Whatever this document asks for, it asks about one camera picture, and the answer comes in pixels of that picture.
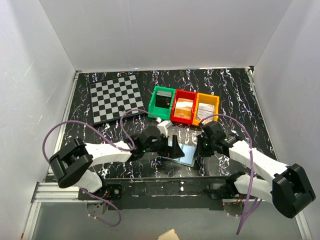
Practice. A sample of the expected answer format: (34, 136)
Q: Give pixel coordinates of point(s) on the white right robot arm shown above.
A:
(287, 187)

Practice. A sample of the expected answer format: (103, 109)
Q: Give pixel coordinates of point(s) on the black cards stack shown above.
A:
(164, 94)

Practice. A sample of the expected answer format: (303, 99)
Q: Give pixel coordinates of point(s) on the orange white cards stack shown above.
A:
(183, 108)

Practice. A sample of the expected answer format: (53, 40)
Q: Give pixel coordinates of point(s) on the orange plastic bin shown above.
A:
(205, 98)

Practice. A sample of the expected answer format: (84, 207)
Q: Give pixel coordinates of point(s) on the cardboard piece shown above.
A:
(169, 235)

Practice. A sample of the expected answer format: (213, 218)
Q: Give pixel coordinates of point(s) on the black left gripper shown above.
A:
(176, 151)

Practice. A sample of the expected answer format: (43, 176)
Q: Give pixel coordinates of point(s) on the black grey chessboard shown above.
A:
(111, 98)

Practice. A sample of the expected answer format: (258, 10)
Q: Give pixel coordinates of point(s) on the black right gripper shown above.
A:
(200, 152)

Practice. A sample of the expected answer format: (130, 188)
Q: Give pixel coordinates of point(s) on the black VIP credit card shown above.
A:
(163, 101)

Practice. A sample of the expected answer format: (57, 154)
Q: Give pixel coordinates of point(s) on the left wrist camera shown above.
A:
(164, 127)

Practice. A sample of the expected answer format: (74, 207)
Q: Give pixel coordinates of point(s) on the red plastic bin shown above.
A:
(183, 94)

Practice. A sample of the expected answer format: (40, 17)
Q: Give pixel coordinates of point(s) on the green plastic bin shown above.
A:
(159, 112)

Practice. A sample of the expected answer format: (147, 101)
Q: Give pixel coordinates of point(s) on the black mounting base rail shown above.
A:
(201, 192)

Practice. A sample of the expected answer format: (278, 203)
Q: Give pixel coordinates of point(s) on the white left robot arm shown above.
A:
(71, 164)

